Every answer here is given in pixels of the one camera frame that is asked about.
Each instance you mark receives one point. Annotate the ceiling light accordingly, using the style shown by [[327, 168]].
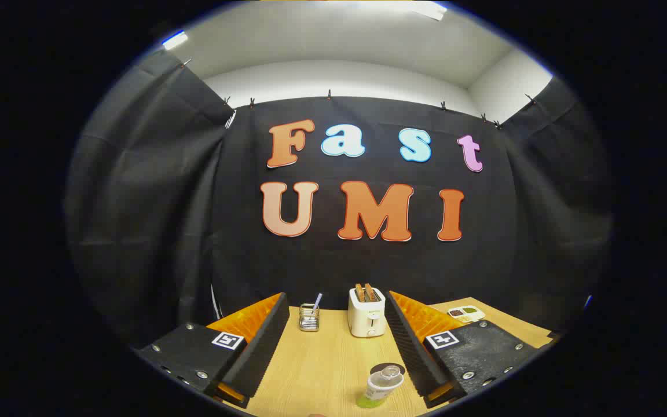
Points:
[[175, 40], [428, 10]]

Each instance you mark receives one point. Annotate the white divided condiment dish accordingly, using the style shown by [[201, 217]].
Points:
[[465, 314]]

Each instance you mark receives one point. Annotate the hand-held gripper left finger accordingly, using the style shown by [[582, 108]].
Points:
[[264, 336]]

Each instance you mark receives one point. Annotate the white toaster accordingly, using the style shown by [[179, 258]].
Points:
[[366, 321]]

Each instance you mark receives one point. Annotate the wooden table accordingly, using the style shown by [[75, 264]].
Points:
[[322, 359]]

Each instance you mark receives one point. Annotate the clear juice bottle white label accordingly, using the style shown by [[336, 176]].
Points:
[[381, 388]]

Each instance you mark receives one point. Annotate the brown toast slice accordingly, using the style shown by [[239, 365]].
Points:
[[370, 292], [359, 292]]

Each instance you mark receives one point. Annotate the dark brown round coaster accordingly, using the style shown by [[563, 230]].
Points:
[[374, 369]]

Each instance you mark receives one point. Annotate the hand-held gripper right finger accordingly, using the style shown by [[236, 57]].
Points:
[[409, 341]]

